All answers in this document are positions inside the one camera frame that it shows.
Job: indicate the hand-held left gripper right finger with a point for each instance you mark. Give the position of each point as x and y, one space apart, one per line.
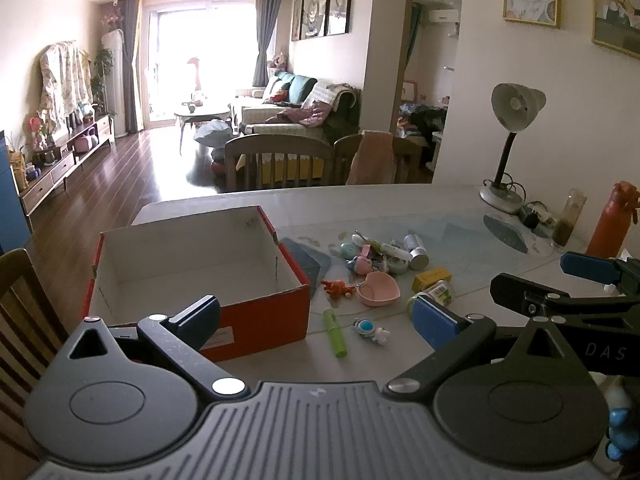
432 322

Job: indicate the orange water bottle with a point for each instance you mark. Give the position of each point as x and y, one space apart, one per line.
610 225

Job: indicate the small green-capped bottle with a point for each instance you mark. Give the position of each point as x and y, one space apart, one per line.
440 294

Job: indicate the dark wooden chair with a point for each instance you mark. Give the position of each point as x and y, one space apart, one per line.
25 310

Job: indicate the teal egg-shaped toy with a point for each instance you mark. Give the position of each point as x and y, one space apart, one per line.
348 250

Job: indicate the glass bottle with brown contents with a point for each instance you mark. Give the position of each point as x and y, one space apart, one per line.
570 220

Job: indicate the person's right hand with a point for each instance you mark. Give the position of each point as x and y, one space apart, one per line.
620 417

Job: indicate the wooden TV cabinet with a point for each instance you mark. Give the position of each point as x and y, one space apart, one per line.
55 167

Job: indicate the framed painting with figure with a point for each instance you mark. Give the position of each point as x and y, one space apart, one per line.
617 5

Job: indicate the small yellow box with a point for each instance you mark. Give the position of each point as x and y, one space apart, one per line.
432 278

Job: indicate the grey curtain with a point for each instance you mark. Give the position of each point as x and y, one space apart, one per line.
131 65
266 35

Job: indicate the white floor air conditioner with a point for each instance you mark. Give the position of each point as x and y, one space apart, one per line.
116 70

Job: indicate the clear plastic jar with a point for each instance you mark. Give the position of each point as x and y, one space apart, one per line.
416 251

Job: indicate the blue cabinet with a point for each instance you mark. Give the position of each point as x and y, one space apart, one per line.
10 200

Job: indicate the white desk lamp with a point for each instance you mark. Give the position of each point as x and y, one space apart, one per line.
515 105

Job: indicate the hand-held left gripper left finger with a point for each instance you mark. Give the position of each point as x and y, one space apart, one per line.
197 322

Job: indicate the pink towel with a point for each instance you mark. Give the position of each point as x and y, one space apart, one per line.
370 160

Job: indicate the wooden dining chair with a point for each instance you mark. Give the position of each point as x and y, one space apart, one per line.
275 147
407 157

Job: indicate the white wall air conditioner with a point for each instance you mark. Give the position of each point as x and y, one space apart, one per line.
442 16

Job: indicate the beige sofa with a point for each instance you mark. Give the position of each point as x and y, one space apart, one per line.
270 117

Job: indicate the small white toy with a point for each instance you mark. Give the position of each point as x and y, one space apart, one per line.
397 266

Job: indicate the pink flower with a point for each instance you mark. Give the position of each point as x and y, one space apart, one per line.
36 127

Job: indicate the tall potted plant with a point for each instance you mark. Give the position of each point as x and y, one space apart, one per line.
102 72

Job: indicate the dark framed wall picture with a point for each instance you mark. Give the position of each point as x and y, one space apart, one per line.
340 2
297 19
316 10

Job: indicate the teal cushion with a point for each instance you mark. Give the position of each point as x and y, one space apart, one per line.
302 85

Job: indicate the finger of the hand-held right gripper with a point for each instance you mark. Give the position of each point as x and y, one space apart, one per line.
510 287
587 266

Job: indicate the oval coffee table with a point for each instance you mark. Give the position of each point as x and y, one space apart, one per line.
205 110

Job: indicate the floral cloth cover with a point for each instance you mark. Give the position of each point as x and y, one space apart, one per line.
62 80

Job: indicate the red cardboard box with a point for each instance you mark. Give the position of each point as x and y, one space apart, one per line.
200 265

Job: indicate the green tube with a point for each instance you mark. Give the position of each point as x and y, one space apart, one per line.
335 332

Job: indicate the black power adapter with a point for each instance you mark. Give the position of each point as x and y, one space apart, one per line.
532 217

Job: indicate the pink heart-shaped dish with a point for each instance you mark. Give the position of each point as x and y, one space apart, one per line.
380 290

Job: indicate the patterned sofa blanket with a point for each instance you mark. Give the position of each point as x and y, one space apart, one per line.
330 102

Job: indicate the orange toy figure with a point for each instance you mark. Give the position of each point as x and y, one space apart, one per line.
337 288

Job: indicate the pink and blue toy figure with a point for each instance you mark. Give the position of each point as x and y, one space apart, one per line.
361 264

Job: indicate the white plastic handheld device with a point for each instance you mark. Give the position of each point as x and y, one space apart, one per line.
390 249

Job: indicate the blue bag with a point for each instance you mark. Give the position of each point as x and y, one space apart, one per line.
212 132

